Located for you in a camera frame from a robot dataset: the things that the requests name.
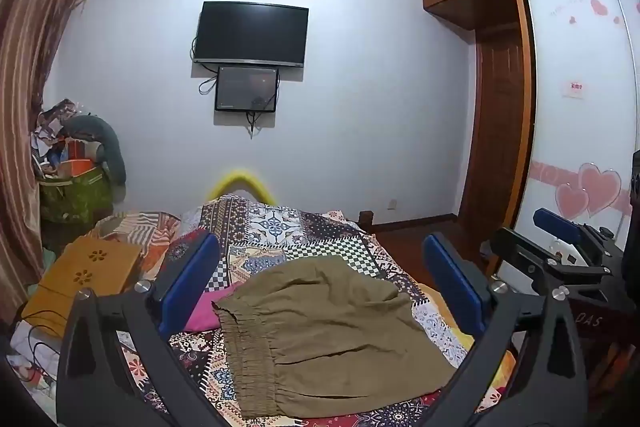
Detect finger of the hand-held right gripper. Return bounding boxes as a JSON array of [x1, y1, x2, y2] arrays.
[[489, 228, 618, 295], [533, 208, 623, 269]]

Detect striped brown curtain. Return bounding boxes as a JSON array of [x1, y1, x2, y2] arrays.
[[0, 0, 97, 280]]

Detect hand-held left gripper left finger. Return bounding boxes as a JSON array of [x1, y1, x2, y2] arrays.
[[56, 231, 236, 427]]

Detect black hanging cable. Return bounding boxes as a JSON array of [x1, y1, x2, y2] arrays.
[[245, 109, 264, 140]]

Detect pink cloth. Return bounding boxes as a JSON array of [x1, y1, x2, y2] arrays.
[[186, 289, 237, 334]]

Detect patchwork printed blanket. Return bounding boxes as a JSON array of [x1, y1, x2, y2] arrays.
[[117, 194, 516, 427]]

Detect olive green pants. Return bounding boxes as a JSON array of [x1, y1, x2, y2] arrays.
[[212, 255, 476, 419]]

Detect orange yellow blanket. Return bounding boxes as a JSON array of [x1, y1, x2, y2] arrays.
[[415, 282, 517, 380]]

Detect white printed cloth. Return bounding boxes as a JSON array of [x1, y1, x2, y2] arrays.
[[7, 321, 62, 404]]

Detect black wall television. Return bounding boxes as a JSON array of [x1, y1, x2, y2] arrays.
[[193, 1, 309, 68]]

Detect wooden lap desk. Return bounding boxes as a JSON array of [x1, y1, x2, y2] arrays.
[[22, 237, 144, 339]]

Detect large pink heart sticker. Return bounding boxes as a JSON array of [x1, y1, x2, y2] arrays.
[[579, 163, 623, 218]]

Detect green fabric bag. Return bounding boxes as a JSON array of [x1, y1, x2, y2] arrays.
[[39, 167, 114, 224]]

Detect yellow headboard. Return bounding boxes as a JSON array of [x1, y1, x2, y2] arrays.
[[207, 166, 275, 208]]

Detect brown wooden door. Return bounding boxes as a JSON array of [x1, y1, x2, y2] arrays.
[[459, 28, 525, 234]]

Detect small black wall monitor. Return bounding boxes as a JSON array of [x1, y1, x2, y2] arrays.
[[215, 65, 280, 112]]

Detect striped orange pillow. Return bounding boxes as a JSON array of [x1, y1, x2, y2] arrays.
[[89, 212, 182, 269]]

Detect grey plush pillow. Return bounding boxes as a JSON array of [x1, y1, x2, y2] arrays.
[[67, 113, 127, 186]]

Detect small pink heart sticker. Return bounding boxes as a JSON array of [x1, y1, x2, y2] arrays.
[[556, 183, 590, 221]]

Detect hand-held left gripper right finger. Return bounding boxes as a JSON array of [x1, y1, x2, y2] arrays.
[[421, 232, 589, 427]]

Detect pile of clutter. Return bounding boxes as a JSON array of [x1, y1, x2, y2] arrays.
[[30, 99, 106, 180]]

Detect dark brown wooden furniture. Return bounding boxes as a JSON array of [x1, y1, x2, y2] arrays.
[[575, 339, 640, 414]]

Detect orange box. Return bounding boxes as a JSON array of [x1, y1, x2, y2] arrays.
[[58, 158, 99, 178]]

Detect black floor cable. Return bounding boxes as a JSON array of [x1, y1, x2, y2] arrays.
[[11, 322, 67, 390]]

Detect teal cloth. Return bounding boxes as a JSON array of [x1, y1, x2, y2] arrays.
[[39, 247, 61, 281]]

